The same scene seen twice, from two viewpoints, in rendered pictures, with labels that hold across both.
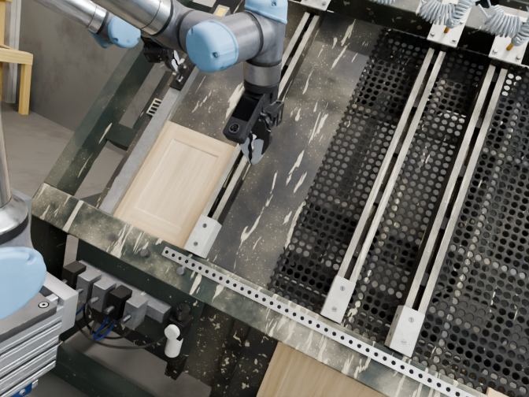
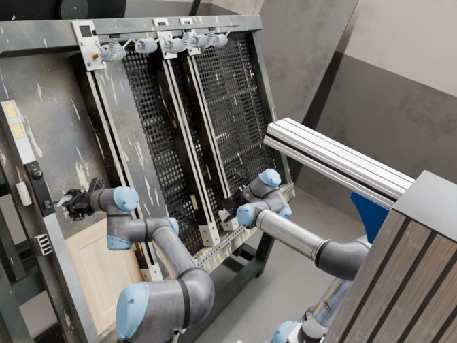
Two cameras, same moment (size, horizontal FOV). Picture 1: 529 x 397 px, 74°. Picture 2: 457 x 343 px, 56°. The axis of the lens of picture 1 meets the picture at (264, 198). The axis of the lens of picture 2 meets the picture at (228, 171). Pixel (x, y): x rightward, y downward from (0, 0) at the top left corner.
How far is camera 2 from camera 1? 184 cm
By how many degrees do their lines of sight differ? 72
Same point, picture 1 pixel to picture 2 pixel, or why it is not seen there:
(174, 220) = not seen: hidden behind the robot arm
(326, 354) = (221, 257)
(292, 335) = (210, 266)
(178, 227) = not seen: hidden behind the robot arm
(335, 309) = (216, 238)
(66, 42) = not seen: outside the picture
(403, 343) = (235, 224)
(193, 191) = (122, 265)
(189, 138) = (88, 237)
